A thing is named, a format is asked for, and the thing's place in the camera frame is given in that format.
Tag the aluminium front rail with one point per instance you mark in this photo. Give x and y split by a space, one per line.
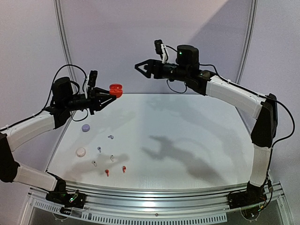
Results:
124 206

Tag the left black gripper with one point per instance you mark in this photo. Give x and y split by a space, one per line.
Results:
93 99

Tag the pink-white earbud charging case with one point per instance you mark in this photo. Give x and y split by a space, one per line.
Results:
80 152

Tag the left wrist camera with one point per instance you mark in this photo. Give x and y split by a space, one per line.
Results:
91 80

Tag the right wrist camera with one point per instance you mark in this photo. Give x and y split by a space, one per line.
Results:
161 50

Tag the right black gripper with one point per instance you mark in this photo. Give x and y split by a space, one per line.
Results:
154 69

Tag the aluminium corner post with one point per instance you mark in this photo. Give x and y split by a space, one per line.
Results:
247 39
62 32

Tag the left aluminium corner post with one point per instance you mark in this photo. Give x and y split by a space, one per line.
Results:
62 32

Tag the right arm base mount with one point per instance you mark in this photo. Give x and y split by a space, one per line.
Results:
248 199

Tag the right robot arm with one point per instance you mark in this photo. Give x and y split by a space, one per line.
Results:
262 108

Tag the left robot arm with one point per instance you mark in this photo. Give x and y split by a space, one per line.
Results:
64 102

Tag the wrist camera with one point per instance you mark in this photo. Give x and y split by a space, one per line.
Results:
161 50
91 80

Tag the red earbud charging case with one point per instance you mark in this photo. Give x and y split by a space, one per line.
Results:
116 90

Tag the right aluminium corner post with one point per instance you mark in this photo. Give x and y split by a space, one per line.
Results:
247 39

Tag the purple earbud charging case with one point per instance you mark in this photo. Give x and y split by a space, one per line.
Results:
85 127

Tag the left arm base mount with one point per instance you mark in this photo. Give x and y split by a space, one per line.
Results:
69 200

